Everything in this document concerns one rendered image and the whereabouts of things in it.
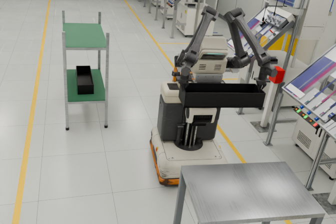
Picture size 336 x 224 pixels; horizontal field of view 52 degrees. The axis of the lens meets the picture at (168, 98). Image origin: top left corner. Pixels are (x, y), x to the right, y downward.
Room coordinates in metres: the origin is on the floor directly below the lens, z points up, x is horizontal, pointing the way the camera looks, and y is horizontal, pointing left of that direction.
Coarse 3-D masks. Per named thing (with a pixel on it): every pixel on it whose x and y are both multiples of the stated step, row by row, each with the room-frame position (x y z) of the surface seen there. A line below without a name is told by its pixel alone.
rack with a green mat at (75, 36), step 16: (64, 16) 3.97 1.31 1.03; (64, 32) 3.14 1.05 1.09; (80, 32) 3.66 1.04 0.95; (96, 32) 3.73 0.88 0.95; (64, 48) 3.14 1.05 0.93; (80, 48) 3.19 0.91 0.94; (96, 48) 3.24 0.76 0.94; (64, 64) 3.14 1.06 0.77; (64, 80) 3.14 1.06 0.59; (96, 80) 3.75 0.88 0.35; (64, 96) 3.14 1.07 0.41; (80, 96) 3.29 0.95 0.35; (96, 96) 3.33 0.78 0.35
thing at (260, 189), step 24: (192, 168) 1.67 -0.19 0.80; (216, 168) 1.69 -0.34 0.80; (240, 168) 1.72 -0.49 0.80; (264, 168) 1.74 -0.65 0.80; (288, 168) 1.77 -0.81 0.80; (192, 192) 1.46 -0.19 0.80; (216, 192) 1.48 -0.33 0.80; (240, 192) 1.50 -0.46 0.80; (264, 192) 1.52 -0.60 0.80; (288, 192) 1.54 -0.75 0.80; (216, 216) 1.30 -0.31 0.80; (240, 216) 1.32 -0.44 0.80; (264, 216) 1.33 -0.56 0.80; (288, 216) 1.36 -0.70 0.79; (312, 216) 1.39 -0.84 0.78
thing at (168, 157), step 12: (156, 132) 2.85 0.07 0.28; (156, 144) 2.67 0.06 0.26; (168, 144) 2.66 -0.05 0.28; (180, 144) 2.70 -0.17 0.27; (204, 144) 2.72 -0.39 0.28; (216, 144) 2.75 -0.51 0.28; (156, 156) 2.58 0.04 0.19; (168, 156) 2.47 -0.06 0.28; (180, 156) 2.49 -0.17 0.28; (192, 156) 2.51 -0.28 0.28; (204, 156) 2.53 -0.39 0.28; (216, 156) 2.55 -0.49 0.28; (156, 168) 2.51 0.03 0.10; (168, 168) 2.36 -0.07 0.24; (180, 168) 2.38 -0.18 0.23; (168, 180) 2.36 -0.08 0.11
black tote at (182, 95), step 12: (192, 84) 2.21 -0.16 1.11; (204, 84) 2.23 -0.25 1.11; (216, 84) 2.25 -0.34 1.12; (228, 84) 2.27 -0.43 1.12; (240, 84) 2.29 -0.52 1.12; (252, 84) 2.31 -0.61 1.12; (180, 96) 2.13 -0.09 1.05; (192, 96) 2.04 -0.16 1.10; (204, 96) 2.05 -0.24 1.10; (216, 96) 2.07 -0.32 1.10; (228, 96) 2.09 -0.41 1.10; (240, 96) 2.11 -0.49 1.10; (252, 96) 2.13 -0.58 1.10; (264, 96) 2.15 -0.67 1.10
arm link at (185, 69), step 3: (186, 54) 2.10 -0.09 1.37; (183, 60) 2.10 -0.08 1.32; (186, 60) 2.10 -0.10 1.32; (186, 63) 2.05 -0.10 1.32; (189, 63) 2.08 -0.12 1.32; (192, 63) 2.10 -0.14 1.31; (195, 63) 2.10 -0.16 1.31; (183, 66) 2.04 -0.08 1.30; (186, 66) 2.02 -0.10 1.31; (189, 66) 2.03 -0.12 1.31; (183, 69) 2.02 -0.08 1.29; (186, 69) 2.02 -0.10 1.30; (189, 69) 2.04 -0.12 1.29; (183, 72) 2.02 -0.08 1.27; (186, 72) 2.02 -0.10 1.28; (183, 75) 2.02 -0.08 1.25; (186, 75) 2.02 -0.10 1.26
